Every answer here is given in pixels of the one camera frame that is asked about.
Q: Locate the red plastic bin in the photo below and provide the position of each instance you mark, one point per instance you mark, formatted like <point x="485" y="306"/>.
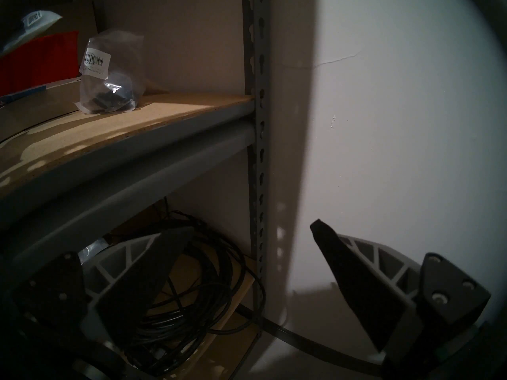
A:
<point x="39" y="62"/>

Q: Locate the clear bag of black screws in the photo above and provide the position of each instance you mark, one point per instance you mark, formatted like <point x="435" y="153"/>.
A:
<point x="111" y="82"/>

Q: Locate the beige cardboard back panel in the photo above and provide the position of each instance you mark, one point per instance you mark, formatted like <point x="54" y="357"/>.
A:
<point x="190" y="38"/>

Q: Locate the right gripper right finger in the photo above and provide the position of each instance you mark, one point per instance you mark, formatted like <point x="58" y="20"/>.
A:
<point x="368" y="296"/>

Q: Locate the flat cardboard box open lid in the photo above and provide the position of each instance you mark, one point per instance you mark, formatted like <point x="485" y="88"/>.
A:
<point x="35" y="114"/>

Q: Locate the clear bag with QR label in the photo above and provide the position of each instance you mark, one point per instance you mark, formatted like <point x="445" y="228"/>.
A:
<point x="35" y="23"/>

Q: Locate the grey metal rack shelf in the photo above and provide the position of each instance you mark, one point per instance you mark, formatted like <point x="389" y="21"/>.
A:
<point x="158" y="145"/>

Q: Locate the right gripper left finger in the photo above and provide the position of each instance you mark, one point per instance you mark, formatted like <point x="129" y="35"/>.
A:
<point x="134" y="288"/>

